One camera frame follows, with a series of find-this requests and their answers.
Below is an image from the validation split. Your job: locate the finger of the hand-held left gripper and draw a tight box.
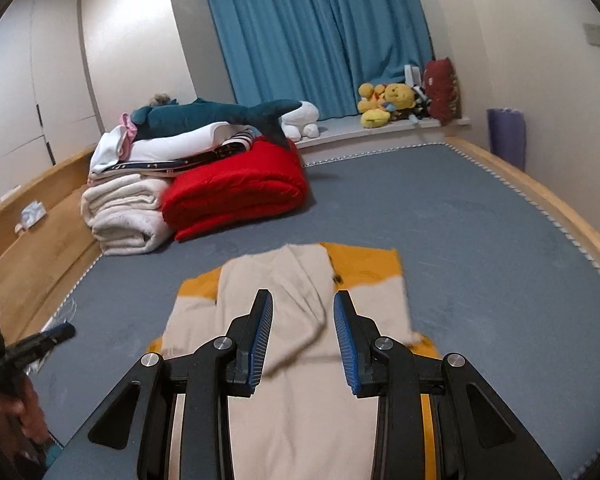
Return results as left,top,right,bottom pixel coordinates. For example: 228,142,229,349
5,322,77,368

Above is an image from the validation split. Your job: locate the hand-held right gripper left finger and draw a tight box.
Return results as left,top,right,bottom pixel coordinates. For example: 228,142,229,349
45,289,275,480

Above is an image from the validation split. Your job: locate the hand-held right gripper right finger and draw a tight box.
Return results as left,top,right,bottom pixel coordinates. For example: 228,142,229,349
333,290,563,480

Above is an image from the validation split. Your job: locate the beige and yellow coat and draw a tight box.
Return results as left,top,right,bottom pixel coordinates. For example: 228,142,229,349
147,242,443,480

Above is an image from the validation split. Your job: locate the person's left hand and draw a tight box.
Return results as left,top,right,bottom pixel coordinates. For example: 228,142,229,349
0,375,48,466

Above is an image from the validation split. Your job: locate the white plastic wrapper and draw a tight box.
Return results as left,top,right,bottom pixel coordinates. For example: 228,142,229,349
42,297,78,333

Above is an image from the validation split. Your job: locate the teal wristband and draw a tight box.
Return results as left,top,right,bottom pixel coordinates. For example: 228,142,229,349
44,437,65,467

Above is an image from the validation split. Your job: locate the tissue pack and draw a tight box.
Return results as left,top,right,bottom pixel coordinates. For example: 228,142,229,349
20,201,48,228

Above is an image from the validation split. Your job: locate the white folded quilt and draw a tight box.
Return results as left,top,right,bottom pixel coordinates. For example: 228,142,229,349
81,175,170,233
92,207,177,257

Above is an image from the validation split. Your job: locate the red folded blanket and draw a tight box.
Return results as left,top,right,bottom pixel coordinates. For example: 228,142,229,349
161,139,310,243

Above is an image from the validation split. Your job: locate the grey mattress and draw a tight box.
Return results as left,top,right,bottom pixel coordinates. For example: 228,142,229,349
25,142,600,480

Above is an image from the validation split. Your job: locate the pink and white cloth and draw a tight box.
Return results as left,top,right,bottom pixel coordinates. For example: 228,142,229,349
89,112,138,173

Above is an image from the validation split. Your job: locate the white folded bedding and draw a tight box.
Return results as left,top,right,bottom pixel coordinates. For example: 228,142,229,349
89,122,253,178

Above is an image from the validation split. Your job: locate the white window sill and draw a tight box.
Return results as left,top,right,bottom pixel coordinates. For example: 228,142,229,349
295,117,473,151

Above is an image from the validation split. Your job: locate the white plush toy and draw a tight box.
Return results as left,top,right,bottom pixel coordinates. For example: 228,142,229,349
279,101,322,142

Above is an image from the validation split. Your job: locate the dark teal shark plush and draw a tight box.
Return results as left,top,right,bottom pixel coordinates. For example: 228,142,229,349
130,98,303,150

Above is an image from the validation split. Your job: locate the yellow bear plush toy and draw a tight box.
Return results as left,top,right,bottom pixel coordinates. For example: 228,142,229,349
382,83,418,113

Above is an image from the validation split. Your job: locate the black white striped plush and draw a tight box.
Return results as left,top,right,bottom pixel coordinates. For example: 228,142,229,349
412,87,433,118

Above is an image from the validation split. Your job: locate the white wardrobe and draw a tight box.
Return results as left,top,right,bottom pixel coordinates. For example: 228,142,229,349
0,0,103,206

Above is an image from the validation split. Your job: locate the purple bag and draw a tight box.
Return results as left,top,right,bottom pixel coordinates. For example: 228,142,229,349
486,108,527,171

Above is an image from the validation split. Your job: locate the dark red pillow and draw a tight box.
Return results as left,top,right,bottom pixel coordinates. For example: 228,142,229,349
423,57,461,126

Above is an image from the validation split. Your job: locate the blue curtain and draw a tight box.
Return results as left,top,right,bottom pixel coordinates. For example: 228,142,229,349
202,0,436,121

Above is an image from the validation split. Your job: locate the wooden bed frame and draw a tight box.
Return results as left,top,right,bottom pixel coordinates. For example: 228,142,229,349
0,137,600,341

